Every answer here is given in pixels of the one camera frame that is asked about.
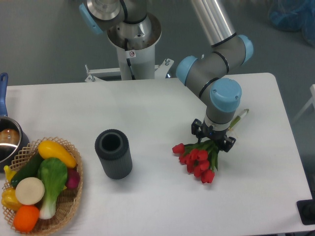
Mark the dark grey ribbed vase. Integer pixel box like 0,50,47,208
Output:
94,129,132,179

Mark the black device at table edge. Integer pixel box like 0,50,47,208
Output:
296,199,315,225

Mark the woven wicker basket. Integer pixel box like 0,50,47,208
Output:
0,137,83,236

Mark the yellow bell pepper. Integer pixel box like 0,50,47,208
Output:
1,187,22,211

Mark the yellow banana tip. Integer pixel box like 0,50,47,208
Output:
3,165,17,182

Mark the black cable on pedestal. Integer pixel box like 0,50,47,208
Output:
124,38,136,80

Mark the dark green cucumber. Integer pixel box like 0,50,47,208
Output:
10,152,44,188

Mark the yellow squash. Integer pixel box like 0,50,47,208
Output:
37,140,77,169

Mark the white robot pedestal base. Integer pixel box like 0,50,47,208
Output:
85,13,174,82

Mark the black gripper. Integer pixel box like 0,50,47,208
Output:
191,118,236,152

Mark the orange fruit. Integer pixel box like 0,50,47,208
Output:
13,205,39,233

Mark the purple red radish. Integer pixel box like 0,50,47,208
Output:
65,169,80,189

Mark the white round radish slice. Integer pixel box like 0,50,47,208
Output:
15,177,45,205

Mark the red tulip bouquet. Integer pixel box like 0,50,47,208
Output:
172,139,221,184

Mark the blue handled steel pot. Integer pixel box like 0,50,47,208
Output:
0,72,29,173

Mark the green bok choy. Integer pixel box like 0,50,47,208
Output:
37,157,67,220

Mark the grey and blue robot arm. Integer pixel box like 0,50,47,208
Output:
79,0,253,152

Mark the white furniture frame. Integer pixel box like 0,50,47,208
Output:
293,84,315,122

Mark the blue plastic bag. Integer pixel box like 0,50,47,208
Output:
268,0,315,46

